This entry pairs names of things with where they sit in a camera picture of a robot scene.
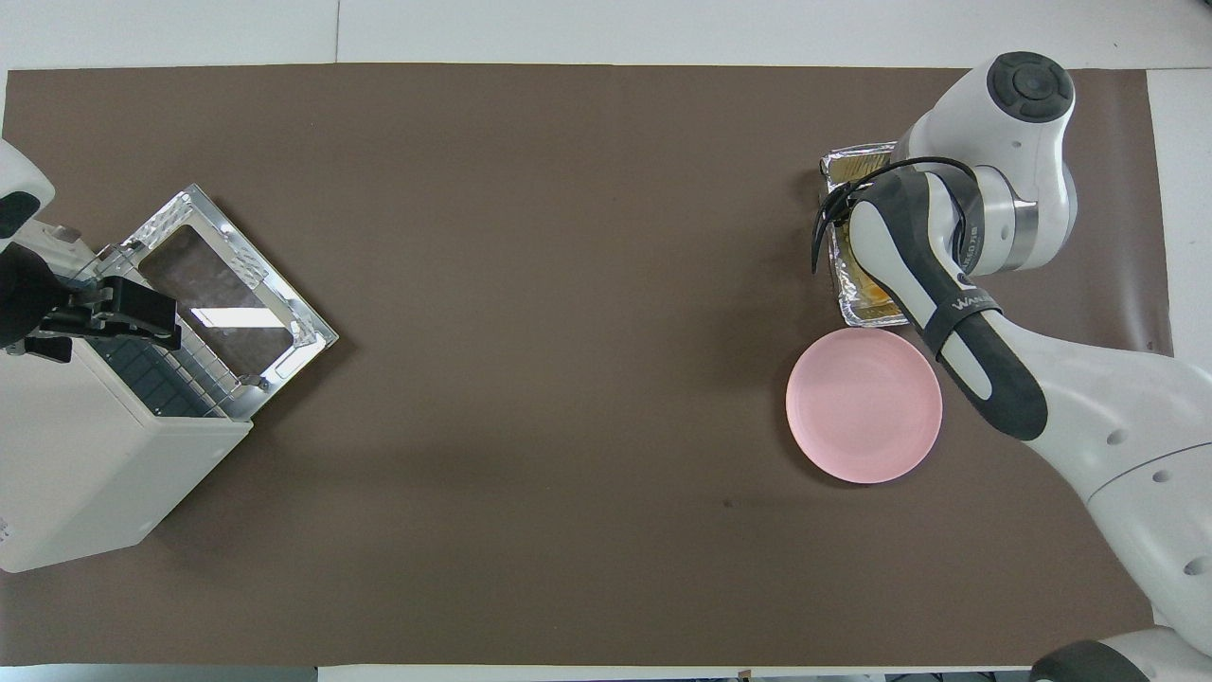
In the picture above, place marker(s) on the white toaster oven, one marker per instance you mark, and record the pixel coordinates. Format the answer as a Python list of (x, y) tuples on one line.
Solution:
[(85, 474)]

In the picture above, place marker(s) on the aluminium foil tray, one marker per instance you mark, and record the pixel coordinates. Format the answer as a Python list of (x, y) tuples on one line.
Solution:
[(857, 159)]

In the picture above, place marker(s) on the pink round plate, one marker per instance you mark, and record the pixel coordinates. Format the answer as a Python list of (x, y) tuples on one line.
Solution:
[(857, 412)]

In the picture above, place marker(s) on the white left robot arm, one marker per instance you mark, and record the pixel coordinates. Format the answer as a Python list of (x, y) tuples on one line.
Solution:
[(14, 170)]

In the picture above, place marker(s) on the glass oven door metal frame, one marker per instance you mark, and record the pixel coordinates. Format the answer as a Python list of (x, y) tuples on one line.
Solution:
[(213, 284)]

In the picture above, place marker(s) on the brown table mat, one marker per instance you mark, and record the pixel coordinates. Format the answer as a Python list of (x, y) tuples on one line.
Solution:
[(568, 284)]

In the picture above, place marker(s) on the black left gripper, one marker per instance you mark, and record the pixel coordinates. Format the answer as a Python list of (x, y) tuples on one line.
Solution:
[(137, 311)]

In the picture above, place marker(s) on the sliced golden bread loaf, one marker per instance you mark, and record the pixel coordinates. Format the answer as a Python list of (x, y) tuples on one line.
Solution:
[(869, 292)]

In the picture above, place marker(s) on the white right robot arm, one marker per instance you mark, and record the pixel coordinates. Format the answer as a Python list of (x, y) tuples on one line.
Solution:
[(1089, 407)]

